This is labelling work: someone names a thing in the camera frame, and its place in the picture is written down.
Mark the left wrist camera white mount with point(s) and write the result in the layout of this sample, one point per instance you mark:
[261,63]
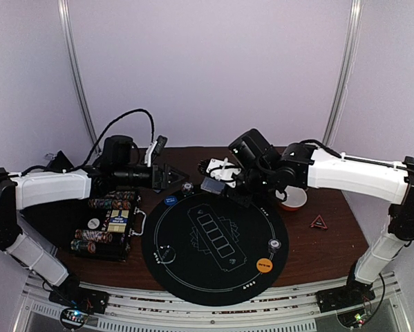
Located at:
[154,150]

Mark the black round poker mat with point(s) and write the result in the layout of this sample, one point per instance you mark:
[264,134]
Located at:
[217,243]

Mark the poker chip stack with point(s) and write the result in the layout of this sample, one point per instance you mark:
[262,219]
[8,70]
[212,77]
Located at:
[274,245]
[187,188]

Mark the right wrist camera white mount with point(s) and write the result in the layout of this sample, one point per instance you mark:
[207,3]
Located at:
[220,170]

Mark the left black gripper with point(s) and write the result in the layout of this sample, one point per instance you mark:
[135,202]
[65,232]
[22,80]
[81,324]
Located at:
[164,176]

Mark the white orange bowl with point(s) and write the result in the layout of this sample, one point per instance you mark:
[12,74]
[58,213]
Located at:
[292,198]

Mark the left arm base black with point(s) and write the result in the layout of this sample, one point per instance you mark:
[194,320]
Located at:
[78,295]

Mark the right circuit board with LEDs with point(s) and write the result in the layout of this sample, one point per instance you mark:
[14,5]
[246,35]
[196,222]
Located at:
[353,319]

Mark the clear acrylic dealer puck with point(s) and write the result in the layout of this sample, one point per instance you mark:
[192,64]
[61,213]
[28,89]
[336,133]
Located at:
[166,254]

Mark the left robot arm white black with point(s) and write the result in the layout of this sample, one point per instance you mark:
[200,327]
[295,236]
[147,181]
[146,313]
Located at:
[119,167]

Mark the left circuit board with LEDs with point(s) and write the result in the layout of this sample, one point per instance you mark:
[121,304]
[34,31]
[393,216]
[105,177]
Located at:
[72,318]

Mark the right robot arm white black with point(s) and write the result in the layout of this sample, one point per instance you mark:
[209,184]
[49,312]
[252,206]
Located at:
[261,169]

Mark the poker chip row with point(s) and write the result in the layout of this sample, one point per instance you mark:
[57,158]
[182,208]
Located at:
[79,245]
[94,235]
[121,195]
[112,204]

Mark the blue small blind button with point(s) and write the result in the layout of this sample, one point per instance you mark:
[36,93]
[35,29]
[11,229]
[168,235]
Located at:
[170,200]

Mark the right aluminium frame post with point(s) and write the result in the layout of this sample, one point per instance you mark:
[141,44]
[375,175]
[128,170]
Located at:
[347,65]

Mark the white dealer button in case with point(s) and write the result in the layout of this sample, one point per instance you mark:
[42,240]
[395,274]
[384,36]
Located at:
[93,223]

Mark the orange big blind button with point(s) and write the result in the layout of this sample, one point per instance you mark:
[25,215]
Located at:
[264,265]

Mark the red black triangle button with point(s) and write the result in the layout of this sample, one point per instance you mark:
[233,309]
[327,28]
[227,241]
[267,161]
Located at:
[319,223]

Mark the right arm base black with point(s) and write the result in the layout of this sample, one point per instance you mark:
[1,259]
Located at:
[351,294]

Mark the black poker chip case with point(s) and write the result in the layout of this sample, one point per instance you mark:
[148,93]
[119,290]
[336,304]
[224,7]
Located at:
[58,221]

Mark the circuit board with leds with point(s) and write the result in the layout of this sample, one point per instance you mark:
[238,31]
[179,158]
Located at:
[353,319]
[72,318]

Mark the grey playing card deck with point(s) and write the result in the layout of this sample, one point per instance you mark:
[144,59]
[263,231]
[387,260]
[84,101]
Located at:
[212,186]

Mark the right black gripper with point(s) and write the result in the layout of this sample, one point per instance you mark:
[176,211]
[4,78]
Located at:
[239,193]

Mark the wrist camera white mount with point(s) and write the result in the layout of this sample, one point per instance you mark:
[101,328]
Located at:
[220,170]
[154,150]

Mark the front aluminium rail frame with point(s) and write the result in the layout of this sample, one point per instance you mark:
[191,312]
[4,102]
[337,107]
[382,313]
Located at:
[138,303]

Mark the boxed playing card deck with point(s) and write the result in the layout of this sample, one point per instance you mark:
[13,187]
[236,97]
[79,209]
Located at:
[116,221]

